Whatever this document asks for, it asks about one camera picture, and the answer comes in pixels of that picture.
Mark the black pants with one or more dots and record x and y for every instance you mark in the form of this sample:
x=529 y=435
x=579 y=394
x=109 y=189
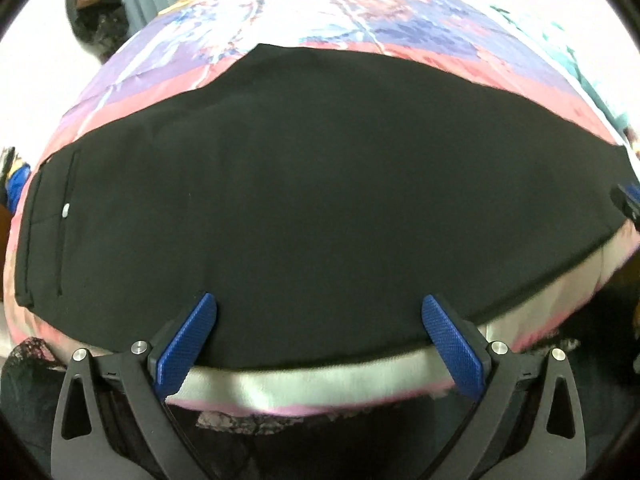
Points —
x=320 y=185

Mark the colourful clothes pile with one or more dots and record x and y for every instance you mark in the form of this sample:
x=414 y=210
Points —
x=15 y=180

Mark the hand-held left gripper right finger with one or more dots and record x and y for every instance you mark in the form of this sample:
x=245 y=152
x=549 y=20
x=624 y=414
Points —
x=452 y=345

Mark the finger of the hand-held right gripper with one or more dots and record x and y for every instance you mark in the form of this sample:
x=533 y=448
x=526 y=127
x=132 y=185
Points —
x=629 y=201

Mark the colourful patchwork bedspread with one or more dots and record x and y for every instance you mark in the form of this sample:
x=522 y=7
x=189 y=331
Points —
x=300 y=15

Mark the dark hanging clothes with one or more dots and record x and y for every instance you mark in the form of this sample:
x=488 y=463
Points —
x=95 y=15

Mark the person's dark clothing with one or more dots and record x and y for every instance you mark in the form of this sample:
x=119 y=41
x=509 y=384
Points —
x=320 y=450

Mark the teal floral blanket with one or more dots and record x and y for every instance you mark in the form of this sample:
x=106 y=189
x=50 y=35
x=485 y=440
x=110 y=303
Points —
x=600 y=95

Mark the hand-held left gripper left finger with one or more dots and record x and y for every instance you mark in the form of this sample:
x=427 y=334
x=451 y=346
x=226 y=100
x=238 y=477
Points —
x=187 y=340

